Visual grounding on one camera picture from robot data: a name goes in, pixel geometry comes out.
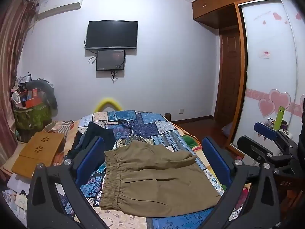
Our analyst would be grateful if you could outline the large black wall television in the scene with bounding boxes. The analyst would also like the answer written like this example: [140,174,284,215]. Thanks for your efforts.
[85,21,139,50]

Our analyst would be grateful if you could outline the striped orange cloth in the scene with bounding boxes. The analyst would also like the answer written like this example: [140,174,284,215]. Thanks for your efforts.
[42,120,75,139]

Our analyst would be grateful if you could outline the small black wall monitor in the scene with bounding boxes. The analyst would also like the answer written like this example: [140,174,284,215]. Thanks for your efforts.
[96,50,126,71]

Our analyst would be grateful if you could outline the striped pink curtain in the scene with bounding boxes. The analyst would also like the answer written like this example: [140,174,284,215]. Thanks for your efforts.
[0,0,39,148]

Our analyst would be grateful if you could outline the olive green pants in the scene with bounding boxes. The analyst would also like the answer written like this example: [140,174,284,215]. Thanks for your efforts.
[98,140,222,218]

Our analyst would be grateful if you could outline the white paper pile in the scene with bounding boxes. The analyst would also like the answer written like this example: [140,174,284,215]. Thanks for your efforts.
[2,173,32,220]

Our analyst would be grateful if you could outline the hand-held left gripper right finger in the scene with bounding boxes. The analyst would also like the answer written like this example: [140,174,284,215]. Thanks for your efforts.
[202,136,284,229]

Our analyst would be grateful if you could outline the white air conditioner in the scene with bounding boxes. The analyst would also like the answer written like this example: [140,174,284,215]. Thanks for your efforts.
[36,0,85,20]

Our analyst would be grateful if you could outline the white heart-print sliding door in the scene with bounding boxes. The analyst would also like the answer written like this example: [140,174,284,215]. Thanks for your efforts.
[232,0,305,153]

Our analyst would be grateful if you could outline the green water bottle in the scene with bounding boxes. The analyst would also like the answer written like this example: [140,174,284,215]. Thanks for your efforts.
[273,106,286,131]

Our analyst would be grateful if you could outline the yellow foam tube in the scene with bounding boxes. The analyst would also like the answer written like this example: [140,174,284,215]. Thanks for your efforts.
[94,97,123,113]

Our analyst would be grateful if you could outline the green patterned laundry bag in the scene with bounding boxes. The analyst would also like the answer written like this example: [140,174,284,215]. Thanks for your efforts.
[13,100,53,142]

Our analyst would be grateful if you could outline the wooden wardrobe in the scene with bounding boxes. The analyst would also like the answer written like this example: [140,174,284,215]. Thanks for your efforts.
[191,0,290,148]

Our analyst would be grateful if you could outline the blue patchwork blanket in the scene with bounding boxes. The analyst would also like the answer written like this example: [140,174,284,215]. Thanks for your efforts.
[56,110,243,229]

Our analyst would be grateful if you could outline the orange box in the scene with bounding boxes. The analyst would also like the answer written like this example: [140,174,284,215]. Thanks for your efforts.
[24,88,46,109]

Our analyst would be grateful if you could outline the brown wooden door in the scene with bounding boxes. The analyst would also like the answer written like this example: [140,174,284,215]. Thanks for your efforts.
[214,32,242,126]

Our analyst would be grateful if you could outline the dark navy garment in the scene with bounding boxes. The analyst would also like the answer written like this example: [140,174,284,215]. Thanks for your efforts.
[64,122,116,163]

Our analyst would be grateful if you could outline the wooden lap desk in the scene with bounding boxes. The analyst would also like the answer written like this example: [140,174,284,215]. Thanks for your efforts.
[11,132,66,179]

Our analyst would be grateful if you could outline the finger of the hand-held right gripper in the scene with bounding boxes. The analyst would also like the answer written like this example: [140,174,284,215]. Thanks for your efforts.
[237,135,281,173]
[253,122,299,149]

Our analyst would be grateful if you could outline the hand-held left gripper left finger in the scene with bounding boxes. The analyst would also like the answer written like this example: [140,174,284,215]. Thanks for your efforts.
[27,135,108,229]

